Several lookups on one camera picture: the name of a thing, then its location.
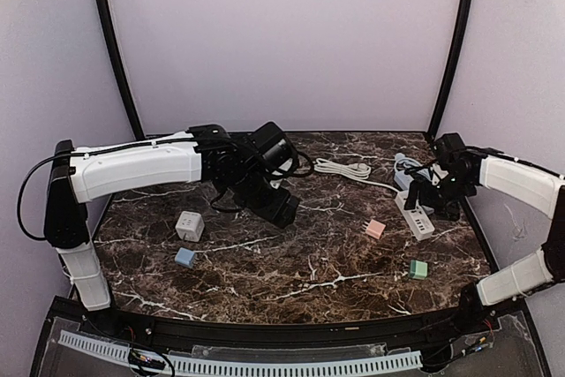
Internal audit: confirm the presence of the white cube socket adapter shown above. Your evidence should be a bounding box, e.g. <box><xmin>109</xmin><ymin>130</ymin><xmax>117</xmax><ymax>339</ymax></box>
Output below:
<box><xmin>175</xmin><ymin>211</ymin><xmax>205</xmax><ymax>242</ymax></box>

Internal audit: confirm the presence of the right black frame post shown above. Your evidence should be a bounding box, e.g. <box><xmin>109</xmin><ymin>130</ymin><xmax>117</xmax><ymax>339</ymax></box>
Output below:
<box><xmin>426</xmin><ymin>0</ymin><xmax>472</xmax><ymax>139</ymax></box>

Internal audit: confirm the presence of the pink plug charger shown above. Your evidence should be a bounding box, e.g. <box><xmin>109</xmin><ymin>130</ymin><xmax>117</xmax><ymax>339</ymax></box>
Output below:
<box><xmin>364</xmin><ymin>220</ymin><xmax>386</xmax><ymax>239</ymax></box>

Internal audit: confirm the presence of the small circuit board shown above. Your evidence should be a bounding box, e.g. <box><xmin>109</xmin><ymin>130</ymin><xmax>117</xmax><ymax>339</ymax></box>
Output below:
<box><xmin>128</xmin><ymin>349</ymin><xmax>165</xmax><ymax>370</ymax></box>

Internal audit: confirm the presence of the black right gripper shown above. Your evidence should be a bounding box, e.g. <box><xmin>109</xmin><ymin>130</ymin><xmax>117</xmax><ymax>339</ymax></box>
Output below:
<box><xmin>406</xmin><ymin>174</ymin><xmax>475</xmax><ymax>222</ymax></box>

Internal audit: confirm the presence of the white power strip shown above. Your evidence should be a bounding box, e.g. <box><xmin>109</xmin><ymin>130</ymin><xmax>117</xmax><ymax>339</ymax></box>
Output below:
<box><xmin>395</xmin><ymin>191</ymin><xmax>435</xmax><ymax>241</ymax></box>

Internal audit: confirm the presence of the white power strip cable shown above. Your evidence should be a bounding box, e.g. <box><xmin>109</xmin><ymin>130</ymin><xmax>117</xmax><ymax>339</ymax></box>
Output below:
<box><xmin>313</xmin><ymin>157</ymin><xmax>401</xmax><ymax>195</ymax></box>

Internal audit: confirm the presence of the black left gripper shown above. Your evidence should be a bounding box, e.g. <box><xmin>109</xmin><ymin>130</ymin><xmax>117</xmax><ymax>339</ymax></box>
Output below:
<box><xmin>230</xmin><ymin>167</ymin><xmax>300</xmax><ymax>229</ymax></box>

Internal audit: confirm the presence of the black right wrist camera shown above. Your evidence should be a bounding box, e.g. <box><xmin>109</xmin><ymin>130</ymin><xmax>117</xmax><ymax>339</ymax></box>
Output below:
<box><xmin>433</xmin><ymin>132</ymin><xmax>466</xmax><ymax>170</ymax></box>

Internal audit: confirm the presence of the black frame post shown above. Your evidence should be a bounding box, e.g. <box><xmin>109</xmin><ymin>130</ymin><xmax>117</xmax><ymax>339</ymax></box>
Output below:
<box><xmin>95</xmin><ymin>0</ymin><xmax>145</xmax><ymax>140</ymax></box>
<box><xmin>426</xmin><ymin>0</ymin><xmax>472</xmax><ymax>139</ymax></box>

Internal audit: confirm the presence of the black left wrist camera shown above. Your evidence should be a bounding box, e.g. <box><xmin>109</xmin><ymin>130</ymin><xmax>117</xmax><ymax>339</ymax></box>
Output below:
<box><xmin>248</xmin><ymin>122</ymin><xmax>298</xmax><ymax>170</ymax></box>

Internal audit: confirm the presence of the black front rail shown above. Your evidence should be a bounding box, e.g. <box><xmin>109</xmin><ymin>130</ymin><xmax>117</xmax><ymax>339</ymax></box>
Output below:
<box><xmin>48</xmin><ymin>295</ymin><xmax>526</xmax><ymax>354</ymax></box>

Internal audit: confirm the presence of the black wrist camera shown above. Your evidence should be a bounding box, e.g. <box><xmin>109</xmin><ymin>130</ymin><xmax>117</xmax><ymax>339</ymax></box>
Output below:
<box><xmin>248</xmin><ymin>122</ymin><xmax>298</xmax><ymax>170</ymax></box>
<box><xmin>433</xmin><ymin>132</ymin><xmax>466</xmax><ymax>170</ymax></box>

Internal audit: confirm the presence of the grey blue power strip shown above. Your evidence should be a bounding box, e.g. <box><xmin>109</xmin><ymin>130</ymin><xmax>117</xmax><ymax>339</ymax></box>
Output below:
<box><xmin>394</xmin><ymin>152</ymin><xmax>434</xmax><ymax>215</ymax></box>

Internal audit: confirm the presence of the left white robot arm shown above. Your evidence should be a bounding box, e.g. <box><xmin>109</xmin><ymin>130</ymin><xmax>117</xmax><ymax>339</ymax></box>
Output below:
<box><xmin>28</xmin><ymin>122</ymin><xmax>303</xmax><ymax>338</ymax></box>

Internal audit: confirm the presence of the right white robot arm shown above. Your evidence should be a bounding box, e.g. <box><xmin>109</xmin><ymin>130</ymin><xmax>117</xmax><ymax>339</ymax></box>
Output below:
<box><xmin>403</xmin><ymin>147</ymin><xmax>564</xmax><ymax>336</ymax></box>

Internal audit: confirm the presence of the blue plug charger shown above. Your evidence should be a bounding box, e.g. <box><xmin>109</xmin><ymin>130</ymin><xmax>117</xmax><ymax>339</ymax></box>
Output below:
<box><xmin>174</xmin><ymin>248</ymin><xmax>196</xmax><ymax>268</ymax></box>

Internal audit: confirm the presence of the white slotted cable duct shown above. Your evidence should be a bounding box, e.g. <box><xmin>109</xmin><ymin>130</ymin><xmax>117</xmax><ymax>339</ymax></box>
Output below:
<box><xmin>57</xmin><ymin>330</ymin><xmax>422</xmax><ymax>376</ymax></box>

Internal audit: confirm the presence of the green plug charger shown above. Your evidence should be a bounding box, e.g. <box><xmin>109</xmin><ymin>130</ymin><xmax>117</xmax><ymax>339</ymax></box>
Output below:
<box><xmin>409</xmin><ymin>260</ymin><xmax>428</xmax><ymax>280</ymax></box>

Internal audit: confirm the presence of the left black frame post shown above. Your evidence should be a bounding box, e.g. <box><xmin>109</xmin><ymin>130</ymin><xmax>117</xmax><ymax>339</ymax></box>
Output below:
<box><xmin>95</xmin><ymin>0</ymin><xmax>145</xmax><ymax>140</ymax></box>

